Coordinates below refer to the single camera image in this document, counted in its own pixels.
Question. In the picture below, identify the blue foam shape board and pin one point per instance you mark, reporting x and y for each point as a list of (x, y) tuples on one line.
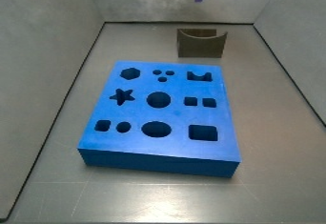
[(161, 119)]

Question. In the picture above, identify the black curved holder stand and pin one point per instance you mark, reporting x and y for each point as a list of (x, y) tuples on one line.
[(201, 43)]

